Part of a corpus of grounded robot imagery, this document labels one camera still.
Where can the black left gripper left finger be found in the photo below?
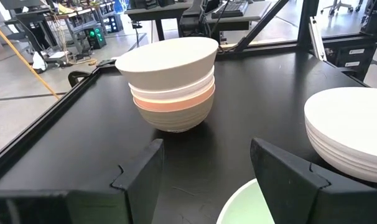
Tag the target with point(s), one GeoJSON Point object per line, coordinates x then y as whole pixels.
{"type": "Point", "coordinates": [82, 205]}

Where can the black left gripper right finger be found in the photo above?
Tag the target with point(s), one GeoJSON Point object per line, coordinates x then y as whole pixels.
{"type": "Point", "coordinates": [316, 205]}

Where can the green bowl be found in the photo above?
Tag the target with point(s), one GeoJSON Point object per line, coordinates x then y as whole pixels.
{"type": "Point", "coordinates": [241, 208]}

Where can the large white ribbed bowl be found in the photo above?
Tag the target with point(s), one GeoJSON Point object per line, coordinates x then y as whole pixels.
{"type": "Point", "coordinates": [347, 124]}

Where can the small white ribbed bowl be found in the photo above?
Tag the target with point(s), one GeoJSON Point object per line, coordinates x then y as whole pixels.
{"type": "Point", "coordinates": [176, 91]}

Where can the large beige smooth bowl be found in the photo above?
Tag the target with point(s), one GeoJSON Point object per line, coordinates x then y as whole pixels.
{"type": "Point", "coordinates": [166, 65]}

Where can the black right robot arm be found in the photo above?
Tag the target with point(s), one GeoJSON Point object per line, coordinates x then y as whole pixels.
{"type": "Point", "coordinates": [191, 25]}

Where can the taupe ribbed bowl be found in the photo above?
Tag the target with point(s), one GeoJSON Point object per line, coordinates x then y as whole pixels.
{"type": "Point", "coordinates": [176, 119]}

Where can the black cabinet with white labels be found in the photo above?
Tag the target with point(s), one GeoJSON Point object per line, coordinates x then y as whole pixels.
{"type": "Point", "coordinates": [350, 59]}

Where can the white bag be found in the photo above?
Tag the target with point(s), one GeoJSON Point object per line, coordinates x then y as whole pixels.
{"type": "Point", "coordinates": [38, 60]}

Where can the black computer with green lights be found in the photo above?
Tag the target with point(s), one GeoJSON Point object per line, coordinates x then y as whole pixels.
{"type": "Point", "coordinates": [95, 35]}

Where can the office chair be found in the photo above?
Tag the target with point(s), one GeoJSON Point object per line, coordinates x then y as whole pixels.
{"type": "Point", "coordinates": [339, 5]}

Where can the grey desk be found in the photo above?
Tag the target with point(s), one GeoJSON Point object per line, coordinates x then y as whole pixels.
{"type": "Point", "coordinates": [163, 11]}

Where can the black keyboard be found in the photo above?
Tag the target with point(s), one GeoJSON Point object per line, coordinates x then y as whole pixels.
{"type": "Point", "coordinates": [230, 9]}

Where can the silver aluminium rail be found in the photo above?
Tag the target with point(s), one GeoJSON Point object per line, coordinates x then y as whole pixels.
{"type": "Point", "coordinates": [317, 39]}

